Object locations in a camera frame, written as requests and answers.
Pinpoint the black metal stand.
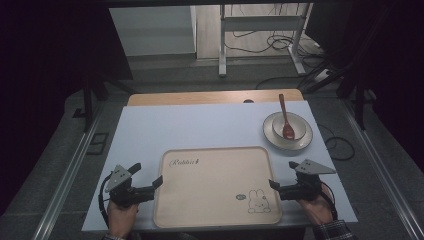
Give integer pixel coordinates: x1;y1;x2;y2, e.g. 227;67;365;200
336;59;378;131

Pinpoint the beige tray with rabbit print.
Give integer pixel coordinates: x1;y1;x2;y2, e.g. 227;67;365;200
153;145;283;230

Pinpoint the white table mat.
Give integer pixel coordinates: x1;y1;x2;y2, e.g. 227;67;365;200
81;100;359;233

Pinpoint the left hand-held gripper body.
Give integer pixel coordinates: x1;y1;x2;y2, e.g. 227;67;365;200
104;164;156;208

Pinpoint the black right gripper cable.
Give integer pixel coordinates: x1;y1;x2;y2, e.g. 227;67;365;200
321;181;339;221

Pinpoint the person's left hand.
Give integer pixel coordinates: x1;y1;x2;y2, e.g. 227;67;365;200
107;198;140;239

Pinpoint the dark curtain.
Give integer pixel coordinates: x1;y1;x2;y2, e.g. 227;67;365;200
304;0;424;164
0;0;134;214

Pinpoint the white power strip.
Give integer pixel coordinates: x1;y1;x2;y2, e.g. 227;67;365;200
313;68;334;83

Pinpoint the brown wooden spoon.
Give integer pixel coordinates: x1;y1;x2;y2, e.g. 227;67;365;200
278;93;296;140

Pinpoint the black looped floor cable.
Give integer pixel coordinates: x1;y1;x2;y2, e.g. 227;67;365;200
316;123;356;162

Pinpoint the person's plaid right sleeve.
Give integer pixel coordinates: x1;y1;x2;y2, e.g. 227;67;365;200
312;219;358;240

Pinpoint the person's right hand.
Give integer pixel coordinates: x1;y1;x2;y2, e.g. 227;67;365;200
297;184;334;227

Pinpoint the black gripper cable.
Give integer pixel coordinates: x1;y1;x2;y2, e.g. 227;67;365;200
321;181;339;221
98;174;113;231

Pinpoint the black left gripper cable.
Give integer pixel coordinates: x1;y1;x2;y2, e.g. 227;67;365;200
98;174;113;231

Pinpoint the white plate with dark rim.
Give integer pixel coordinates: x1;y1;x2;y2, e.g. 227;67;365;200
262;111;314;152

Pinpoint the tangle of black floor cables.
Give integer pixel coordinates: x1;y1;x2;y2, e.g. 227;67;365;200
223;31;321;56

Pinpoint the metal floor rail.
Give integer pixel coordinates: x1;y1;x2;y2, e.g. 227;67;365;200
339;99;424;240
31;106;104;240

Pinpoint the white metal desk frame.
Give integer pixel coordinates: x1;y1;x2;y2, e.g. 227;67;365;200
218;3;313;78

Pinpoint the wooden table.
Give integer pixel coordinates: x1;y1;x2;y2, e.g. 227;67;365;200
127;88;305;107

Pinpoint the white bowl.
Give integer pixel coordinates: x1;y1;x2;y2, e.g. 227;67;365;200
271;112;307;142

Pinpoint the white cabinet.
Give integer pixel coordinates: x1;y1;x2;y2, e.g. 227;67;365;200
109;5;198;57

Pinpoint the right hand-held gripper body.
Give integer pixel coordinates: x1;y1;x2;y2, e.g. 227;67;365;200
278;158;337;202

